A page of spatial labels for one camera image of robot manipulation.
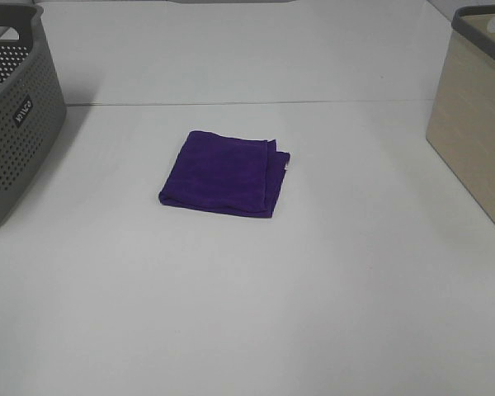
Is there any folded purple towel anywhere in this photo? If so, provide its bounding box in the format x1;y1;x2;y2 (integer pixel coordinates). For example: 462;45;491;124
158;130;290;219

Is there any beige bin with grey rim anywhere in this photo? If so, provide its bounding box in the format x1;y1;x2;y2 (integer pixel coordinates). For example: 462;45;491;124
426;4;495;224

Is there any grey perforated plastic basket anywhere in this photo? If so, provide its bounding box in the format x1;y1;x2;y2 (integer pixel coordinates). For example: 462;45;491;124
0;3;67;225

